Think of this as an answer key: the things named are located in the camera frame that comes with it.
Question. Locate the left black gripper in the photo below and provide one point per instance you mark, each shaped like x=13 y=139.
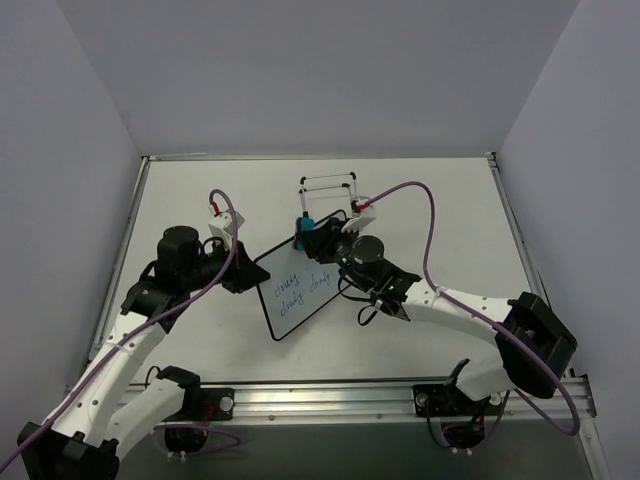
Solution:
x=239 y=268

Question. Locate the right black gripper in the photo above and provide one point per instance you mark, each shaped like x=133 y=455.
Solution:
x=314 y=238

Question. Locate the blue bone-shaped eraser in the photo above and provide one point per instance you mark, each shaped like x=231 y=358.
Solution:
x=302 y=224

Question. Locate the small black-framed whiteboard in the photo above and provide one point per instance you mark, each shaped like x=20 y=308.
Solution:
x=297 y=289

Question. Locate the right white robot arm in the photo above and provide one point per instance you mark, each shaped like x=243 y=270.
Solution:
x=530 y=346

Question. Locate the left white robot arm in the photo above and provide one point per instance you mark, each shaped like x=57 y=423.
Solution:
x=89 y=434

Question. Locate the wire whiteboard stand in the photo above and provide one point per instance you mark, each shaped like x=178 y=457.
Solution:
x=321 y=183

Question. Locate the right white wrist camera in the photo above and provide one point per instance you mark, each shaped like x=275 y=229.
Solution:
x=362 y=214

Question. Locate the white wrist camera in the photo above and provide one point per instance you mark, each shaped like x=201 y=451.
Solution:
x=362 y=214
x=221 y=224

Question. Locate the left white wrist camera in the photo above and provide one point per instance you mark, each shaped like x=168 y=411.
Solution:
x=221 y=224

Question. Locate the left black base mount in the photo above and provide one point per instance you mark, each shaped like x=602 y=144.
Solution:
x=213 y=405

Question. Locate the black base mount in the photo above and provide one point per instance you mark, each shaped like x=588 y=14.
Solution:
x=213 y=405
x=438 y=401

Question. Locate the aluminium front rail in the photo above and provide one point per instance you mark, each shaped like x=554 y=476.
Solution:
x=357 y=402

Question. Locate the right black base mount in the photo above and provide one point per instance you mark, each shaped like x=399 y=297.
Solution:
x=438 y=401

